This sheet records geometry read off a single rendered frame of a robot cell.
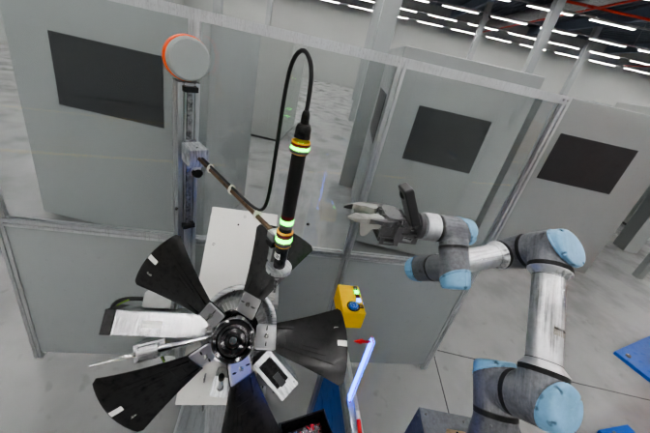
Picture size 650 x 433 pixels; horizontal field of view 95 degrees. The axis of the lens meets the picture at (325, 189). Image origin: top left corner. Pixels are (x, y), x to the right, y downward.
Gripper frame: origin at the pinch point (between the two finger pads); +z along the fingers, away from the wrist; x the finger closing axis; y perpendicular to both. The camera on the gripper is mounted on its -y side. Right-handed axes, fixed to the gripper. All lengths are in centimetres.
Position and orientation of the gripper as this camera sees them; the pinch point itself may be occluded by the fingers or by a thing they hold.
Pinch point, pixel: (350, 209)
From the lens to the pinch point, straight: 76.1
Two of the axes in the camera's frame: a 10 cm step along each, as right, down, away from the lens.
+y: -2.1, 8.9, 4.1
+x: -1.0, -4.4, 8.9
